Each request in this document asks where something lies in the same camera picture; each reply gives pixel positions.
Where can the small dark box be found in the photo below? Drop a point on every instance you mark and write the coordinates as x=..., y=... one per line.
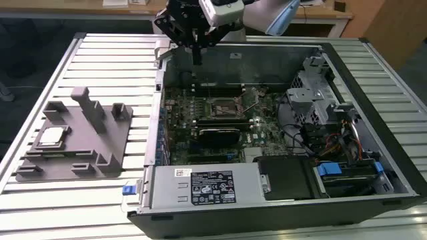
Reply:
x=339, y=6

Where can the white box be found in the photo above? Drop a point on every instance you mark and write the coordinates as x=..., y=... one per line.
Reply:
x=137, y=2
x=114, y=2

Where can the green RAM stick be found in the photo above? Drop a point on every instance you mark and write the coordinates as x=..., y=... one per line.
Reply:
x=57, y=155

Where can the grey parts rack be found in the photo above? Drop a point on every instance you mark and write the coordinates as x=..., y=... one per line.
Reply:
x=82, y=140

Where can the silver CPU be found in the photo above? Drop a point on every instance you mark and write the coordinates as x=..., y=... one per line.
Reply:
x=50, y=136

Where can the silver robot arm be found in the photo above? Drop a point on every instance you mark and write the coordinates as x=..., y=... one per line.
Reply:
x=281, y=20

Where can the blue case latch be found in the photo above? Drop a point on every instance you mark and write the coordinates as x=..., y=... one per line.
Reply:
x=129, y=190

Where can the black RAM slot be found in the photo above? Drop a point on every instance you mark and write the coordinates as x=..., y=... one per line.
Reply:
x=226, y=91
x=222, y=127
x=226, y=88
x=226, y=85
x=220, y=122
x=226, y=95

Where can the green motherboard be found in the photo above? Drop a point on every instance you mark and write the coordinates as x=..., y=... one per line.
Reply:
x=266, y=140

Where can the black plastic shroud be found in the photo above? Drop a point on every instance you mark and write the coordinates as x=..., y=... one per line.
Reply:
x=286, y=177

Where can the grey floor stand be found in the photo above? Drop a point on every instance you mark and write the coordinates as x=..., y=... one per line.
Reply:
x=6, y=96

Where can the wooden desk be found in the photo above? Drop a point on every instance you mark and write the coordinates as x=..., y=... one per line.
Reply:
x=100, y=10

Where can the small silver heatsink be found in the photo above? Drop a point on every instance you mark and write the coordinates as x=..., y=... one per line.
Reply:
x=253, y=154

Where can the black graphics card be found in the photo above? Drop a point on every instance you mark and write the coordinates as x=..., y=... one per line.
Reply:
x=217, y=136

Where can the grey power supply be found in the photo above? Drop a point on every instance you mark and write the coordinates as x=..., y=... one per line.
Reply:
x=166, y=185

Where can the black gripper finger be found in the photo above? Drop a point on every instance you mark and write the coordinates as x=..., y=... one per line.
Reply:
x=173, y=30
x=213, y=35

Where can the hard disk in blue carrier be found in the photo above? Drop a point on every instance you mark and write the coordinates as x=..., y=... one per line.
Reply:
x=328, y=170

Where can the silver drive cage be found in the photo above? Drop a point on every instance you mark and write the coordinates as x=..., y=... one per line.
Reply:
x=309, y=98

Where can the black open PC case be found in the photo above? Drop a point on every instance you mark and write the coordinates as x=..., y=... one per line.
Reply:
x=233, y=222

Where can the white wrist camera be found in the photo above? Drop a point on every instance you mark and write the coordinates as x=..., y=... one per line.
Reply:
x=222, y=13

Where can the grey case bracket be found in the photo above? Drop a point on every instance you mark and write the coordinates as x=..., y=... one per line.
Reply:
x=161, y=50

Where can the wooden cabinet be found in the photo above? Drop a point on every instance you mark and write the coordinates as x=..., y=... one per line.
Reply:
x=393, y=30

